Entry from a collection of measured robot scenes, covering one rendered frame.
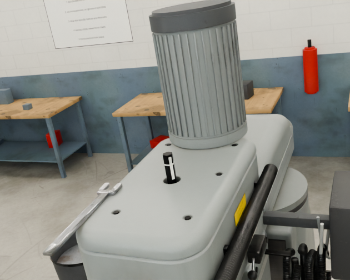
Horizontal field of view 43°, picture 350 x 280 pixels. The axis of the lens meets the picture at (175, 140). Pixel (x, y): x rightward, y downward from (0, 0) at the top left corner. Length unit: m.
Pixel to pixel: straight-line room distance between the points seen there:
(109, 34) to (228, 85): 4.84
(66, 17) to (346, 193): 5.28
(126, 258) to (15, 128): 6.52
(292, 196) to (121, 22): 4.49
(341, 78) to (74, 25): 3.34
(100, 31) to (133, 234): 5.19
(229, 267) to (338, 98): 4.48
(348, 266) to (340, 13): 4.01
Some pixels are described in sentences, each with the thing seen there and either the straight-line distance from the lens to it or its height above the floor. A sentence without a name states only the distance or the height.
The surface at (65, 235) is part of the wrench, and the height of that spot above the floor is 1.90.
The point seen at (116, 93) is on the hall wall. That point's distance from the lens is 5.99.
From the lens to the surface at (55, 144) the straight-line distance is 5.80.
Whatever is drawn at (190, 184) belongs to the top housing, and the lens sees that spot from 0.90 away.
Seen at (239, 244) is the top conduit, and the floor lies 1.81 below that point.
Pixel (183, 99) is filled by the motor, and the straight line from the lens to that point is 1.03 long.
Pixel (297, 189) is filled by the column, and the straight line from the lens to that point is 1.53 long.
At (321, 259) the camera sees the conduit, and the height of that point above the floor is 1.55.
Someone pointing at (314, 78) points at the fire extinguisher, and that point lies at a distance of 5.02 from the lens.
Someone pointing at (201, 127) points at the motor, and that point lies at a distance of 1.04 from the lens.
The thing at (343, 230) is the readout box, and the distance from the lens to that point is 1.14.
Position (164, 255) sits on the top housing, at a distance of 0.75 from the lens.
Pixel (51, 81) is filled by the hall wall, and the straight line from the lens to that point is 6.51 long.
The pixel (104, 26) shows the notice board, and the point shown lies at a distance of 5.84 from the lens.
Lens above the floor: 2.30
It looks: 21 degrees down
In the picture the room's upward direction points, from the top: 9 degrees counter-clockwise
